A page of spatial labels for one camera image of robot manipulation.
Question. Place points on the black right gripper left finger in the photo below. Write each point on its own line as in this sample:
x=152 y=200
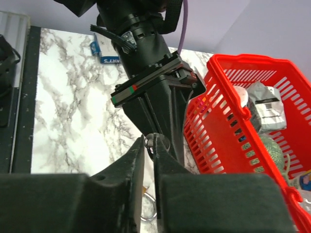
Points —
x=107 y=202

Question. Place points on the large brass padlock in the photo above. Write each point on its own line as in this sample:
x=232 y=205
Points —
x=148 y=212

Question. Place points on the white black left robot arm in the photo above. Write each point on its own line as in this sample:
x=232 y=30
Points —
x=135 y=27

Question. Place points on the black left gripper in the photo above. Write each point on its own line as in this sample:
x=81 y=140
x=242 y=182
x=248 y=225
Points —
x=156 y=99

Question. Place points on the blue razor package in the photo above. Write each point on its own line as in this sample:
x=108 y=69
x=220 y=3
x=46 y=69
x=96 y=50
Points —
x=102 y=48

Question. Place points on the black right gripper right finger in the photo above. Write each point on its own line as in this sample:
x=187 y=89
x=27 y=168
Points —
x=210 y=203

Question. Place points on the black metal base rail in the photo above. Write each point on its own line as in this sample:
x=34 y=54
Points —
x=16 y=140

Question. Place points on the red plastic shopping basket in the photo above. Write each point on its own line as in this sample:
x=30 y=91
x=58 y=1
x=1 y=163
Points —
x=222 y=138

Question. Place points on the green glitter ball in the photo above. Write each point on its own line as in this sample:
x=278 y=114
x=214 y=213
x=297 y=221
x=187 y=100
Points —
x=272 y=148

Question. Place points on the grey foil pouch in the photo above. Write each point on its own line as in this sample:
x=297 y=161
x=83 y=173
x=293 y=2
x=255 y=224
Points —
x=266 y=107

